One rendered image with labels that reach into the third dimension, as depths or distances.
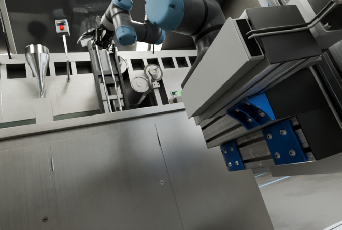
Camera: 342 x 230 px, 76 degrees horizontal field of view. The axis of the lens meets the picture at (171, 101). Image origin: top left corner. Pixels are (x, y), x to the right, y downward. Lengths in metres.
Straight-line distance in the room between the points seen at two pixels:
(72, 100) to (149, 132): 0.82
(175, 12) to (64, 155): 0.76
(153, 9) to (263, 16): 0.37
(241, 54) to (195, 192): 0.97
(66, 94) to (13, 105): 0.33
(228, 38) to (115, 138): 0.87
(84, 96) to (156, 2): 1.28
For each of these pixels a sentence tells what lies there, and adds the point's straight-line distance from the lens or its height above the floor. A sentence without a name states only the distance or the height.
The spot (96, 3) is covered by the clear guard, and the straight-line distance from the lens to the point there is 1.94.
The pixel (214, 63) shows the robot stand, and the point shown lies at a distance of 0.37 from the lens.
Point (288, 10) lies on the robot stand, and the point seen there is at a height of 0.73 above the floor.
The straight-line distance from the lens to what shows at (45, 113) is 1.48.
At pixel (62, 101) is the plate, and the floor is 1.24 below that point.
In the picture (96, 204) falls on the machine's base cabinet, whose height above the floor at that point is 0.51.
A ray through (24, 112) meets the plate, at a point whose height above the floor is 1.19.
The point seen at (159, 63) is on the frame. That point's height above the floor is 1.52.
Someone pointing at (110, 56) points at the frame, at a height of 1.34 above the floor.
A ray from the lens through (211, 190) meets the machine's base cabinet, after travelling 1.25.
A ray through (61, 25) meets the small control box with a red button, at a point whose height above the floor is 1.65.
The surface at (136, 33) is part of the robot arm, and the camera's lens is 0.91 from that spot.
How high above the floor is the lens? 0.56
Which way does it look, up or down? 17 degrees up
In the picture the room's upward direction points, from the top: 17 degrees counter-clockwise
